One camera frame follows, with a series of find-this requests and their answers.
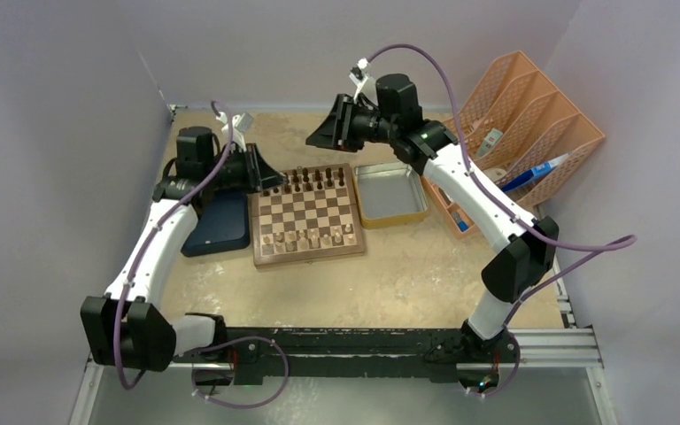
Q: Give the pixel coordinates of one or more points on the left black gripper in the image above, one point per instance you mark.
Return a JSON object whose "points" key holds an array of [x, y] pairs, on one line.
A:
{"points": [[260, 175]]}

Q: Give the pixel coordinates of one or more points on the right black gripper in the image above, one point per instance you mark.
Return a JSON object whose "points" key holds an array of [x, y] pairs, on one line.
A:
{"points": [[338, 130]]}

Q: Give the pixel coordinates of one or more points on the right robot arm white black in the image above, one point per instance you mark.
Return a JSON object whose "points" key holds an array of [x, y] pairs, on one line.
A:
{"points": [[522, 258]]}

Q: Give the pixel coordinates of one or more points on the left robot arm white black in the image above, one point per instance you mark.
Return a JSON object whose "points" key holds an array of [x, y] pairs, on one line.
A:
{"points": [[124, 327]]}

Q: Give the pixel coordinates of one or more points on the wooden chess board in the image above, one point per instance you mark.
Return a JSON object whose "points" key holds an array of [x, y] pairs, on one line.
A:
{"points": [[318, 212]]}

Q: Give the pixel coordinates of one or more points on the dark blue tin lid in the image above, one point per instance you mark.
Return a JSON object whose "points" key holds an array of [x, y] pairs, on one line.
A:
{"points": [[223, 226]]}

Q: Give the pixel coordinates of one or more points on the gold metal tin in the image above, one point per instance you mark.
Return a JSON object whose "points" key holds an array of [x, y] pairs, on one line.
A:
{"points": [[389, 194]]}

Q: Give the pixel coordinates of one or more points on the white card pack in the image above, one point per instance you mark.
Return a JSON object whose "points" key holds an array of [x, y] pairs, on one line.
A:
{"points": [[489, 142]]}

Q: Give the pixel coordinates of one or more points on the orange plastic file organizer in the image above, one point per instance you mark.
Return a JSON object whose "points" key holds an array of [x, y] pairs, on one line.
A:
{"points": [[538, 122]]}

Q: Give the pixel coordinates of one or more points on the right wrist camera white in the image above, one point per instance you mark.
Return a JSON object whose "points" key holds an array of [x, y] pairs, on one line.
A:
{"points": [[365, 84]]}

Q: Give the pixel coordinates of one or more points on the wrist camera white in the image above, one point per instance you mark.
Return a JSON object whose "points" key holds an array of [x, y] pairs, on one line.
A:
{"points": [[365, 84], [238, 124]]}

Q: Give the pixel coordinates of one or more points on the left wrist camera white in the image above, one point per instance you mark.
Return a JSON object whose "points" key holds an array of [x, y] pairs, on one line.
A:
{"points": [[238, 124]]}

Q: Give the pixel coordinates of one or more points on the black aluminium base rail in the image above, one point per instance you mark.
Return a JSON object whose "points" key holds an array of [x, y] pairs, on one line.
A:
{"points": [[439, 355]]}

